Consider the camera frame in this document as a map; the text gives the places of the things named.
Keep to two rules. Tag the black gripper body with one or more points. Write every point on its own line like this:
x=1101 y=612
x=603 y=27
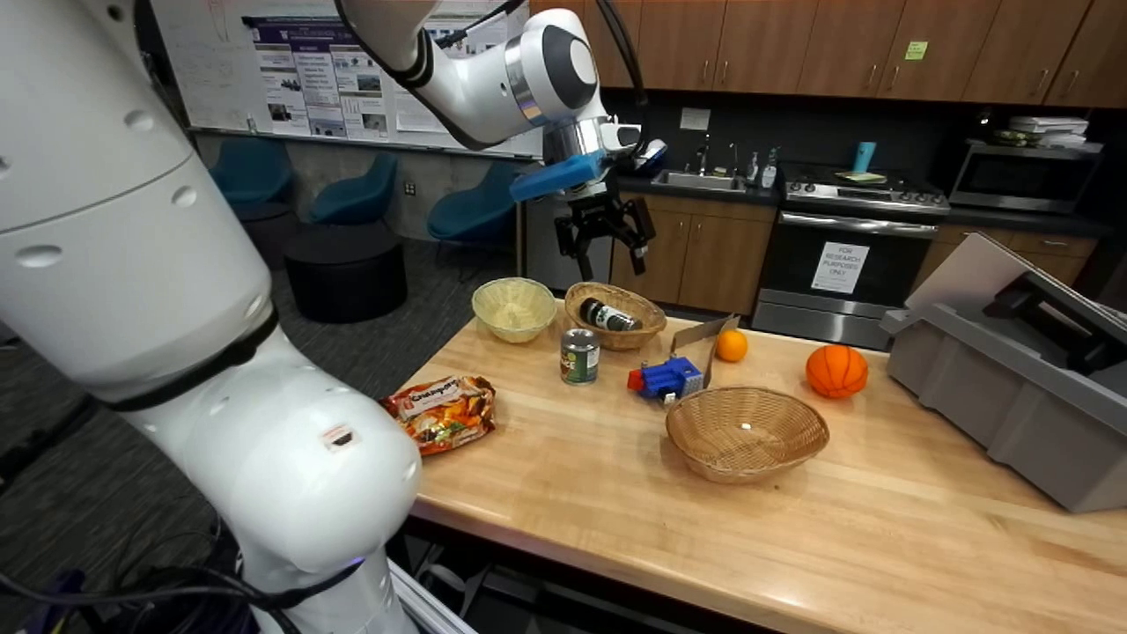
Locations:
x=603 y=213

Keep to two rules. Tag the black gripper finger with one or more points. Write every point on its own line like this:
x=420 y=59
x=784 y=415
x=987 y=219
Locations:
x=567 y=241
x=638 y=241

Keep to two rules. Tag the orange fruit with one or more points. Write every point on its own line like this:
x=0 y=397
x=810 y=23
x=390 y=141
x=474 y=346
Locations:
x=729 y=346

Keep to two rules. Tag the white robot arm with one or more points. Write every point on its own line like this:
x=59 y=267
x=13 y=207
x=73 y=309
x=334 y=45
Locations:
x=151 y=304

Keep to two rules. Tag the stainless dishwasher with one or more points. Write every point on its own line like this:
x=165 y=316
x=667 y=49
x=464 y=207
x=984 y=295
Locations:
x=539 y=241

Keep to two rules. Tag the double door wooden base cabinet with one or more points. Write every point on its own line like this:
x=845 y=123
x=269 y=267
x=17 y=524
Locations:
x=704 y=250

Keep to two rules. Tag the dark bottle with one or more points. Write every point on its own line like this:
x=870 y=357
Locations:
x=608 y=316

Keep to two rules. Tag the steel kitchen sink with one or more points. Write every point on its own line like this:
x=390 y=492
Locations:
x=697 y=180

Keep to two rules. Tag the pale yellow wicker basket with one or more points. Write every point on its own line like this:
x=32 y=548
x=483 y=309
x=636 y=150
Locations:
x=513 y=309

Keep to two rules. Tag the oval brown wicker basket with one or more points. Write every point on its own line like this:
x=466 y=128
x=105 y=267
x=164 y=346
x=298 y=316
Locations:
x=638 y=328

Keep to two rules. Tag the blue chair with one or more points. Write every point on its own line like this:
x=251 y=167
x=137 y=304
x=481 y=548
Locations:
x=476 y=213
x=353 y=195
x=251 y=177

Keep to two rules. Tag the kitchen faucet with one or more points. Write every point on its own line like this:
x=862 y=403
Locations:
x=704 y=164

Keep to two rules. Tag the metal tin can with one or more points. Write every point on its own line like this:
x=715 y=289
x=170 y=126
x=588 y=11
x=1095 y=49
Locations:
x=577 y=357

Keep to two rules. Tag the blue red toy block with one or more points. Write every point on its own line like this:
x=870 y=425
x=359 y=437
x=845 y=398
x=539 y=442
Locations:
x=667 y=377

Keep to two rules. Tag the soap bottle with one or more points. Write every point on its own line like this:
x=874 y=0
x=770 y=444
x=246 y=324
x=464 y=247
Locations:
x=764 y=169

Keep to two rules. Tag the white paper notice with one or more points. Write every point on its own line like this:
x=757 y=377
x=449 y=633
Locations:
x=838 y=268

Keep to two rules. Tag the stainless steel oven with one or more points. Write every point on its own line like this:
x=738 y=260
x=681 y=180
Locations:
x=845 y=247

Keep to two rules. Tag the orange snack bag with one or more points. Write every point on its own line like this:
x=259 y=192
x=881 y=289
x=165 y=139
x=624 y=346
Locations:
x=446 y=415

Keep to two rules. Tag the round brown wicker basket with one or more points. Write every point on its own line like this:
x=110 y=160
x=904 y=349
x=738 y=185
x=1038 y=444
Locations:
x=745 y=434

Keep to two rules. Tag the black round ottoman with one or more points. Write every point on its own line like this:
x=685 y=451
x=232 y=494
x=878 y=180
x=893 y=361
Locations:
x=347 y=273

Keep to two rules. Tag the orange mini basketball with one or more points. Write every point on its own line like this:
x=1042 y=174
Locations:
x=835 y=370

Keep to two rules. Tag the blue cup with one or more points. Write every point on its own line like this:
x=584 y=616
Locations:
x=863 y=155

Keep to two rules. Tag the green sticky note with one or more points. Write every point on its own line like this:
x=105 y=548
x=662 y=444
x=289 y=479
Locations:
x=916 y=51

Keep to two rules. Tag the stainless microwave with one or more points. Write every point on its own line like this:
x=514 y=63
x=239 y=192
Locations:
x=1022 y=177

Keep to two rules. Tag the narrow wooden base cabinet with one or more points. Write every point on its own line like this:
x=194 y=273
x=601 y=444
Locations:
x=1032 y=250

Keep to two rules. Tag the grey plastic bin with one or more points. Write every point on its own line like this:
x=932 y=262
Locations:
x=1022 y=388

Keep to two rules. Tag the stack of plates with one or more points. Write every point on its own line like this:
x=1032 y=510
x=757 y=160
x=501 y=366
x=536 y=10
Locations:
x=1046 y=128

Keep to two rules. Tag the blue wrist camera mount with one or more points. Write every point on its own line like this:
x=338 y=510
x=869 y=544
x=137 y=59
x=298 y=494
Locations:
x=556 y=177

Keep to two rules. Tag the white wall plate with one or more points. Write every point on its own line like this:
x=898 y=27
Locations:
x=696 y=123

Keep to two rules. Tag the wooden wall cabinets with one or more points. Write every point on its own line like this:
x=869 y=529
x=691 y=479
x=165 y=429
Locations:
x=822 y=39

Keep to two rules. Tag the research wall poster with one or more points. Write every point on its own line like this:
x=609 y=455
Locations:
x=303 y=81

